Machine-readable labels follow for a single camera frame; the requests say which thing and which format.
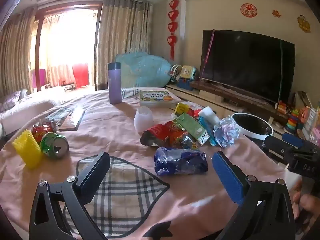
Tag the crushed red can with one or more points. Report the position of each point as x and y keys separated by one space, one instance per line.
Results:
x=43 y=130

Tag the pink stick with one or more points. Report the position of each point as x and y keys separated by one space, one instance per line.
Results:
x=208 y=52

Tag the round red wall sticker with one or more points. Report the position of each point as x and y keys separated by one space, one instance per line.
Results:
x=249 y=10

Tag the blue snack bag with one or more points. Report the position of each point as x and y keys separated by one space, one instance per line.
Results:
x=180 y=161

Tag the blue plastic wrapper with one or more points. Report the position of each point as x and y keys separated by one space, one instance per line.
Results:
x=209 y=132

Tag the translucent white plastic cup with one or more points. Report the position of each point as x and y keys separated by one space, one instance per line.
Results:
x=143 y=120

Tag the colourful xylophone toy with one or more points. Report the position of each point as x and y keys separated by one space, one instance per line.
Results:
x=283 y=107

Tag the light blue quilt bundle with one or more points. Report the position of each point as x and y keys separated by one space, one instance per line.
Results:
x=145 y=70

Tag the silver foil wrapper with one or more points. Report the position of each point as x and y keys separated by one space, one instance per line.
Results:
x=188 y=141

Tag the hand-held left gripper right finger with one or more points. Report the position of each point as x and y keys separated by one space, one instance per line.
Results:
x=227 y=175

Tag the white paper ball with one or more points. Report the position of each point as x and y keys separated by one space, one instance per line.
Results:
x=226 y=132

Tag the flat wooden board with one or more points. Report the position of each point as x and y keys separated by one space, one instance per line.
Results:
x=72 y=120

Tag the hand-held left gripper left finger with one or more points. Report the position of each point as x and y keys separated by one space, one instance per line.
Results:
x=88 y=180

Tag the green drink carton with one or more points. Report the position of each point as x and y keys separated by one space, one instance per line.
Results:
x=193 y=127

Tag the large plaid cloth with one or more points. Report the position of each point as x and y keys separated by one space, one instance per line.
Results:
x=125 y=192

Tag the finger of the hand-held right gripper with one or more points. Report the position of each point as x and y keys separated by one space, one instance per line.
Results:
x=277 y=146
x=292 y=140

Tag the person's right hand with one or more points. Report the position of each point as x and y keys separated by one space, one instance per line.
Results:
x=310 y=207

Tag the crushed green can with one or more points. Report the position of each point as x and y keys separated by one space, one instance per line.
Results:
x=53 y=145

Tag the small orange wall sticker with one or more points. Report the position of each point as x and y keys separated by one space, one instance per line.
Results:
x=276 y=13

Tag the black television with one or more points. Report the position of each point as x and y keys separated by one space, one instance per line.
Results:
x=245 y=65

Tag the red hanging knot decoration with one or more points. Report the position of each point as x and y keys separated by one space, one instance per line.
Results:
x=173 y=27

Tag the yellow packet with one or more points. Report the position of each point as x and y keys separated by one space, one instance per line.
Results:
x=182 y=108

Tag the pile of colourful toys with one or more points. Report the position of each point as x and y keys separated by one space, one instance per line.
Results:
x=186 y=76

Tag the white-rimmed bin with black bag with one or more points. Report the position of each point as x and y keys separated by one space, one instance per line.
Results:
x=252 y=125

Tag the white television stand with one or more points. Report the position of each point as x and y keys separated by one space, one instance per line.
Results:
x=200 y=97

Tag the golden wall sticker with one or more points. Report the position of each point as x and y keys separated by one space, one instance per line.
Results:
x=304 y=23

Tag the red cloth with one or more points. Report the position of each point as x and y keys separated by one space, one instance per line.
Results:
x=80 y=75

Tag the pink toy set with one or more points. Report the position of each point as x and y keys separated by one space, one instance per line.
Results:
x=310 y=122

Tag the purple bottle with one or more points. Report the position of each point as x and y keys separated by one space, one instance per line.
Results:
x=114 y=85

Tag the stack of picture books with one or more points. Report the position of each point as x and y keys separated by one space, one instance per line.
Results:
x=156 y=97

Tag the yellow foam net sleeve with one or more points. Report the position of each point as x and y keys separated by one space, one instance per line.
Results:
x=26 y=150

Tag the small white box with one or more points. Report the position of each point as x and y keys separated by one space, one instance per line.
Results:
x=208 y=112

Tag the red snack bag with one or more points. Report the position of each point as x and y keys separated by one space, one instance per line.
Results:
x=155 y=133

